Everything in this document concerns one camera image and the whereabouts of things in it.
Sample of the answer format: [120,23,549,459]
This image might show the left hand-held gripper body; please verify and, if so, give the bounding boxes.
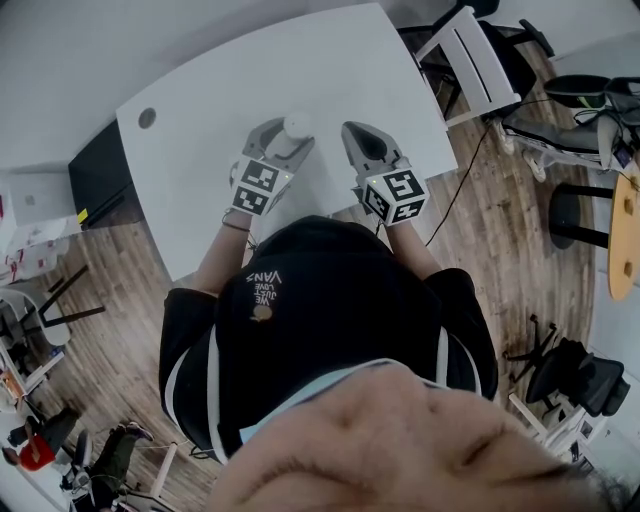
[228,152,297,218]

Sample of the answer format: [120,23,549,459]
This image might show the black cabinet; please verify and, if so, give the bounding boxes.
[67,119,146,231]

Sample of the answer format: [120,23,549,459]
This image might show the white plastic chair black legs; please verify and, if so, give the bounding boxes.
[0,264,106,347]

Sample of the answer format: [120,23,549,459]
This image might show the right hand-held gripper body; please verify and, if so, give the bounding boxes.
[351,156,430,228]

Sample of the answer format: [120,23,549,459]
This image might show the white plastic cylinder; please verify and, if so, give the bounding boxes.
[267,110,313,160]

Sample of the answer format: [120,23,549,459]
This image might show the black floor cable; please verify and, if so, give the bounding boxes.
[424,124,494,247]

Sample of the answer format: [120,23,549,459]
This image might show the black round chair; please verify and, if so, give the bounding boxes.
[543,74,612,110]

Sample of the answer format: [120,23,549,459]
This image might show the white workbench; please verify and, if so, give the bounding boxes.
[0,344,67,417]

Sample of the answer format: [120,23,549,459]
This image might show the person's black t-shirt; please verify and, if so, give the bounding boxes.
[159,215,500,462]

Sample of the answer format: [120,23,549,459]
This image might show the person's left forearm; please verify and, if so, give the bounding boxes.
[189,209,252,297]

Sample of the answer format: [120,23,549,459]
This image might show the person's face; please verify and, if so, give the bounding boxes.
[203,367,640,512]

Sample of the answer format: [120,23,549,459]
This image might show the light blue face mask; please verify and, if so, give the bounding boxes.
[237,359,451,447]

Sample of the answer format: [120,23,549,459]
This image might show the black office chair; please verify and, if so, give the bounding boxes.
[479,0,557,102]
[502,313,633,419]

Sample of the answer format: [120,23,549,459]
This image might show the person's right forearm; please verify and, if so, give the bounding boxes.
[387,223,444,282]

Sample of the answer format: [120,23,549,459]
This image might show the white shelf rack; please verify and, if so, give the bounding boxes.
[507,392,617,472]

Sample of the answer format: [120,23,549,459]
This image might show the white wooden chair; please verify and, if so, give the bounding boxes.
[414,5,524,129]

